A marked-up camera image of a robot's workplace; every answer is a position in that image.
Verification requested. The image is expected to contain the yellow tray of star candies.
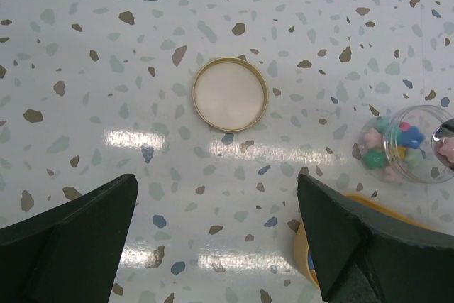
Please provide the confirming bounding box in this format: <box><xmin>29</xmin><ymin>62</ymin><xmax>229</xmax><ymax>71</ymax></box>
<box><xmin>293</xmin><ymin>194</ymin><xmax>431</xmax><ymax>290</ymax></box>

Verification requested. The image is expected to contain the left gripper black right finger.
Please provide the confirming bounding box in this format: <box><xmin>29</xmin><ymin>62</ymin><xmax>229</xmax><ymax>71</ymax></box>
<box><xmin>297</xmin><ymin>175</ymin><xmax>453</xmax><ymax>302</ymax></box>

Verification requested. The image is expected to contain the metal scoop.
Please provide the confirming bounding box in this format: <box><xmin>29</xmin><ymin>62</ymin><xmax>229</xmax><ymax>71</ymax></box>
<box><xmin>431</xmin><ymin>119</ymin><xmax>453</xmax><ymax>171</ymax></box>

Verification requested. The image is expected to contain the round wooden jar lid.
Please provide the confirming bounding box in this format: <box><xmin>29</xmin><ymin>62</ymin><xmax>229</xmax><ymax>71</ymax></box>
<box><xmin>192</xmin><ymin>57</ymin><xmax>269</xmax><ymax>132</ymax></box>

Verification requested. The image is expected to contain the clear glass jar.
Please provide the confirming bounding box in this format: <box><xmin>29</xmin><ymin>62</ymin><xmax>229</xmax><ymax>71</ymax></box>
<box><xmin>358</xmin><ymin>105</ymin><xmax>453</xmax><ymax>184</ymax></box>

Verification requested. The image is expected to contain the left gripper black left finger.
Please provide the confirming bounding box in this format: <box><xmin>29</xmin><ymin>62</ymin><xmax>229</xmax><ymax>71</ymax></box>
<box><xmin>1</xmin><ymin>174</ymin><xmax>138</xmax><ymax>302</ymax></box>

